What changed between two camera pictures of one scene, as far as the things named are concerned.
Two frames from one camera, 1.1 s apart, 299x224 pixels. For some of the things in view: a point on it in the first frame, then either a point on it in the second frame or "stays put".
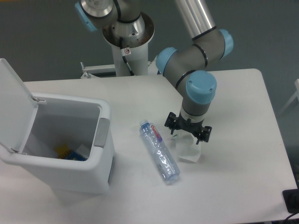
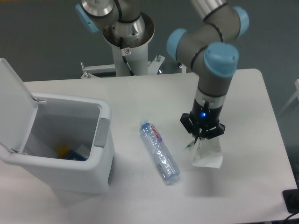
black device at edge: (291, 197) stays put
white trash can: (70, 142) stays put
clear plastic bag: (186, 146) -> (210, 153)
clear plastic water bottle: (165, 163) stays put
